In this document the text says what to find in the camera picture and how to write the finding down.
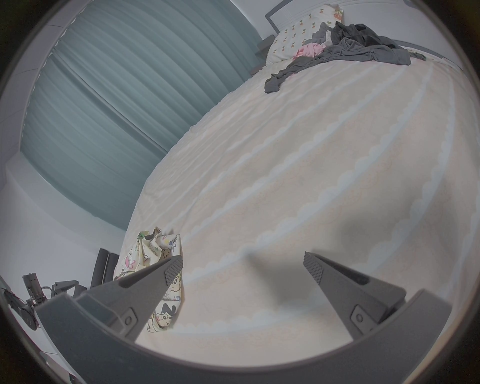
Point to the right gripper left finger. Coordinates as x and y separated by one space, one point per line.
142 296

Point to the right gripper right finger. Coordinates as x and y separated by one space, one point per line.
345 296

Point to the white printed pyjama top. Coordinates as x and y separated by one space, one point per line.
157 247

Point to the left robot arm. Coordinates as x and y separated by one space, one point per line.
35 288

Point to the bed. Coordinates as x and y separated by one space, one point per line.
300 168

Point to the blue-green curtain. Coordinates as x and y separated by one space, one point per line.
86 150
157 48

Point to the dark grey garment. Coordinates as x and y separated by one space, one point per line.
356 56

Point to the pink garment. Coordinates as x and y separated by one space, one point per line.
309 50

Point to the white printed pillow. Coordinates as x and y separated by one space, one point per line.
292 41

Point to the black garment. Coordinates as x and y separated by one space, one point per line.
356 33

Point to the light grey garment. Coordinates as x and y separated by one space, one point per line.
322 33

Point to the grey bedside table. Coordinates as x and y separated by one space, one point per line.
267 43

